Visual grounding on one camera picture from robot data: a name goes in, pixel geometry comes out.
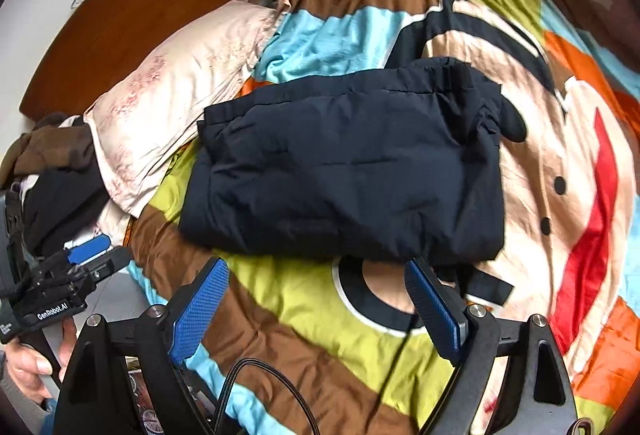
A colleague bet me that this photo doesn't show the person's left hand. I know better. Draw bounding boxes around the person's left hand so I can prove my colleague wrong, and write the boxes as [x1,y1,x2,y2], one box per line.
[3,318,77,405]

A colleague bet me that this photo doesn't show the black cable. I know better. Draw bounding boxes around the black cable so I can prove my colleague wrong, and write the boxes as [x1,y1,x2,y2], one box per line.
[211,306,426,435]

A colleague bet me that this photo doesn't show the pile of dark clothes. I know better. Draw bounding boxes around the pile of dark clothes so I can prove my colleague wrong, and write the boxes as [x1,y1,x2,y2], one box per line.
[1,114,110,257]

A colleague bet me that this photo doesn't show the dark navy padded jacket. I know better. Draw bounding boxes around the dark navy padded jacket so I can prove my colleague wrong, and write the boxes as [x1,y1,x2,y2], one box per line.
[179,57,527,264]

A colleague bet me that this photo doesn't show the beige patterned pillow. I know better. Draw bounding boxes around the beige patterned pillow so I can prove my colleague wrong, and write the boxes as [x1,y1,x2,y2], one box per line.
[84,0,291,216]

